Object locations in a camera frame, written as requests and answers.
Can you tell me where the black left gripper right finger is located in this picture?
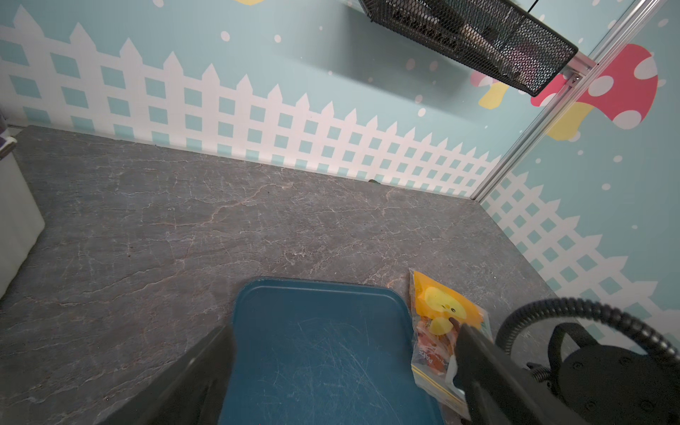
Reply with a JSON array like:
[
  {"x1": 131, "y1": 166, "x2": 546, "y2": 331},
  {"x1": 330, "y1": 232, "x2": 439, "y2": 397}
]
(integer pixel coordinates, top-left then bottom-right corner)
[{"x1": 455, "y1": 324, "x2": 584, "y2": 424}]

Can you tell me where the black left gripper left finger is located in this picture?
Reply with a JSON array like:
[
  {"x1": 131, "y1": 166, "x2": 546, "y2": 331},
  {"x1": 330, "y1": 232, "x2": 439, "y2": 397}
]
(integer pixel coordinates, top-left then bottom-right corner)
[{"x1": 102, "y1": 324, "x2": 234, "y2": 424}]

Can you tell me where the candy ziploc bag yellow label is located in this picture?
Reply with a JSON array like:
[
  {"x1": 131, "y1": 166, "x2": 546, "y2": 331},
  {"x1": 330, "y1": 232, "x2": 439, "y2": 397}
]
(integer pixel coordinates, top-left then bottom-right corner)
[{"x1": 409, "y1": 269, "x2": 493, "y2": 419}]

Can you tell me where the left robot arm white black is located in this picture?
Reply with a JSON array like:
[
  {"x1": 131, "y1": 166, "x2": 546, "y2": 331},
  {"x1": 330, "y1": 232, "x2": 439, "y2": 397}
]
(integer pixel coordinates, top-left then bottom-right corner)
[{"x1": 105, "y1": 323, "x2": 679, "y2": 424}]

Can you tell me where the teal plastic tray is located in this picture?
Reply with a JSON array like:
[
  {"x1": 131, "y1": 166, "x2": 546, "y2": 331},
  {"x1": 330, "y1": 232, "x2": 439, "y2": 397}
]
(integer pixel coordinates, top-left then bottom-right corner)
[{"x1": 220, "y1": 278, "x2": 443, "y2": 424}]

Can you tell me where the brown lid storage box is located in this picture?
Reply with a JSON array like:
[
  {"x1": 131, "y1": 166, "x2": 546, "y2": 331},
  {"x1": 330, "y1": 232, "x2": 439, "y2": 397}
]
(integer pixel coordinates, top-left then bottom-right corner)
[{"x1": 0, "y1": 115, "x2": 45, "y2": 297}]

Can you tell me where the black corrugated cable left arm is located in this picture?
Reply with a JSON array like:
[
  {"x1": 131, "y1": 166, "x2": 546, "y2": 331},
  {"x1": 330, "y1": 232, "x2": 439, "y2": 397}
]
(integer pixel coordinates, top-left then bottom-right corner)
[{"x1": 495, "y1": 296, "x2": 680, "y2": 368}]

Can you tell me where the black wire mesh basket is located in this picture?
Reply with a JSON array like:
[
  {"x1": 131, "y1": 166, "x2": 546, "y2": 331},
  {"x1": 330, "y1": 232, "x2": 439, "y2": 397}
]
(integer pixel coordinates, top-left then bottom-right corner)
[{"x1": 361, "y1": 0, "x2": 578, "y2": 97}]

